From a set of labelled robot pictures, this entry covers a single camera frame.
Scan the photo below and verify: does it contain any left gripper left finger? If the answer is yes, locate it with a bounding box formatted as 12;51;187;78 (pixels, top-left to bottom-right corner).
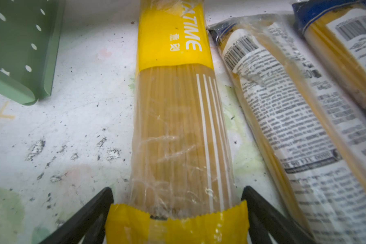
41;187;113;244

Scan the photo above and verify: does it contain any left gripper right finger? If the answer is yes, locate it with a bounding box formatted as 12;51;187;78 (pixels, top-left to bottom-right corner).
241;186;315;244

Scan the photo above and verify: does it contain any yellow spaghetti bag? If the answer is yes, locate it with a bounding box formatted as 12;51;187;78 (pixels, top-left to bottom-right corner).
105;1;249;244

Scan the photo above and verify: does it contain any light green wooden shelf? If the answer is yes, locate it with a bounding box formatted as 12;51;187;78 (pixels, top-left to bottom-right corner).
0;1;66;106

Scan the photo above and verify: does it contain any blue-ended spaghetti bag, left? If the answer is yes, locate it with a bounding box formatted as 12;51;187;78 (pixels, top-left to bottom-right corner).
207;14;366;244

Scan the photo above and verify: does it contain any blue-ended spaghetti bag,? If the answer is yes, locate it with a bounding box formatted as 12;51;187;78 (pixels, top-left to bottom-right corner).
292;1;366;113
207;14;366;244

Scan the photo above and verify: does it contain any blue-ended spaghetti bag, right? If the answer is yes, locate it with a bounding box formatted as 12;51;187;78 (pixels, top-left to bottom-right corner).
292;1;366;113

